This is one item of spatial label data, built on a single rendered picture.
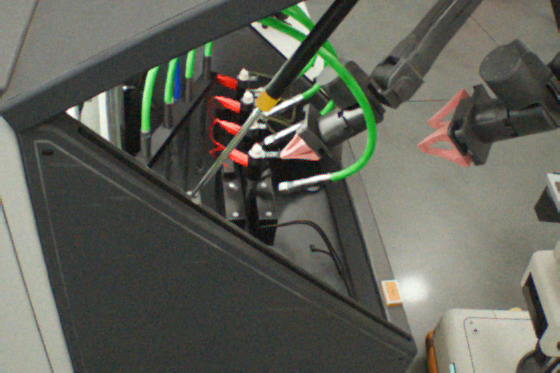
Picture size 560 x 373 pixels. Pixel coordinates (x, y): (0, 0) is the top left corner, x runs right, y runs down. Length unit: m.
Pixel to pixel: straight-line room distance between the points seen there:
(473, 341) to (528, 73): 1.37
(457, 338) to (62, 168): 1.56
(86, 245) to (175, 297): 0.15
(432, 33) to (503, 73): 0.36
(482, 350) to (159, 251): 1.42
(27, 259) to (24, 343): 0.20
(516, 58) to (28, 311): 0.70
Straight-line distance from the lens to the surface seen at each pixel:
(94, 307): 0.84
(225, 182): 1.22
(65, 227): 0.72
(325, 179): 1.00
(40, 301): 0.84
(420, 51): 1.05
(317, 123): 1.06
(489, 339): 2.04
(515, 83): 0.73
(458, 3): 1.09
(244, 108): 1.23
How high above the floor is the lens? 1.83
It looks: 42 degrees down
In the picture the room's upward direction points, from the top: 11 degrees clockwise
